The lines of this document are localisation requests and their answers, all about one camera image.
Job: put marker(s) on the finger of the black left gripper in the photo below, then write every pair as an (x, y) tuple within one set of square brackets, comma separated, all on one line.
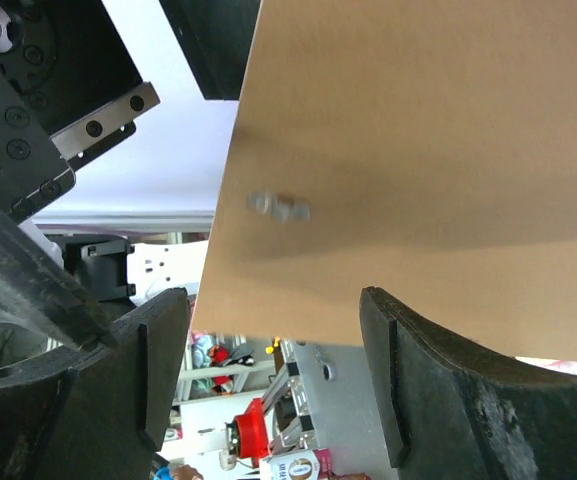
[(38, 295), (215, 37)]

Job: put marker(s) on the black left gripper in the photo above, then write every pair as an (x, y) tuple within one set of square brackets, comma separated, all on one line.
[(69, 92)]

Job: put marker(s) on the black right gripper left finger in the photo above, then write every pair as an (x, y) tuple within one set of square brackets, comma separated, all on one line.
[(101, 414)]

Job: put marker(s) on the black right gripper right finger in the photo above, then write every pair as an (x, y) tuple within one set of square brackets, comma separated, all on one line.
[(453, 409)]

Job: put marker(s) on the brown cardboard backing board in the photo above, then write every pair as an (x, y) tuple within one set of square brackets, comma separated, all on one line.
[(428, 148)]

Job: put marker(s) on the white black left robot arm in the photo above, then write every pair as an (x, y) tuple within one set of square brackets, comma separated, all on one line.
[(111, 268)]

